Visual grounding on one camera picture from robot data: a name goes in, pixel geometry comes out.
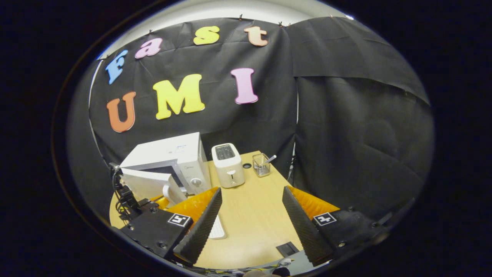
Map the black rectangular table inset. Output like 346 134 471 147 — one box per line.
276 241 300 258

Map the white toaster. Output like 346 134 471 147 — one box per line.
211 143 246 189

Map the white microwave oven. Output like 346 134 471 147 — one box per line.
119 132 213 205

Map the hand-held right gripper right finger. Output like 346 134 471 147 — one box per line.
282 186 389 267

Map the white rectangular tray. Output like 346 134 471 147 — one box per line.
209 215 227 240

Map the wire utensil holder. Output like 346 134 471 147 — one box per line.
253 153 271 177

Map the black backdrop cloth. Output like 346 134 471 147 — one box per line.
67 16 435 227

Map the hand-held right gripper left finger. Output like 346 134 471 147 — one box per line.
111 187 223 267

